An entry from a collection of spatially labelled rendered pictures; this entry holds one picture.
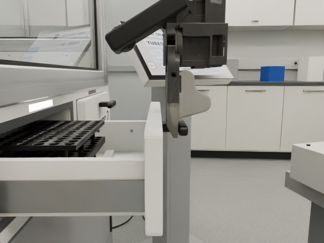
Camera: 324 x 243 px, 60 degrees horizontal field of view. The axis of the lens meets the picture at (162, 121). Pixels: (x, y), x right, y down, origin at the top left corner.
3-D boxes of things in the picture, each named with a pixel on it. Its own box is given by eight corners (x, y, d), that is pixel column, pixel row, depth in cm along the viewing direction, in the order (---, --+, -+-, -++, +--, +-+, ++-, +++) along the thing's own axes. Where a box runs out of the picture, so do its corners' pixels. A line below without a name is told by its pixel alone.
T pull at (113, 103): (116, 105, 75) (115, 100, 75) (111, 108, 68) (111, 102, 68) (102, 105, 75) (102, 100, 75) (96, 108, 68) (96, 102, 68)
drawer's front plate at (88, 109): (110, 127, 87) (109, 91, 85) (87, 153, 59) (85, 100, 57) (104, 127, 87) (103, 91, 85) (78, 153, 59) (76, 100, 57)
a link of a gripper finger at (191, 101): (212, 140, 36) (213, 68, 36) (167, 140, 36) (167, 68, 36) (208, 137, 40) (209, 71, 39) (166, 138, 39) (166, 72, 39)
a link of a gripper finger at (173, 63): (180, 102, 35) (180, 30, 34) (167, 102, 35) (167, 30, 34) (177, 103, 39) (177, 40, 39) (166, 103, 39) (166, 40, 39)
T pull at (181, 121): (182, 126, 45) (183, 117, 44) (188, 136, 37) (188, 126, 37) (160, 126, 45) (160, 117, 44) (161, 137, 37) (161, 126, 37)
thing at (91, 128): (104, 123, 49) (104, 120, 49) (75, 150, 32) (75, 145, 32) (94, 123, 49) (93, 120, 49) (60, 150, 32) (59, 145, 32)
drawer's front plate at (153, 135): (159, 155, 56) (159, 101, 55) (162, 239, 28) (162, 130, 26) (151, 155, 56) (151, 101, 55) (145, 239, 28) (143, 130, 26)
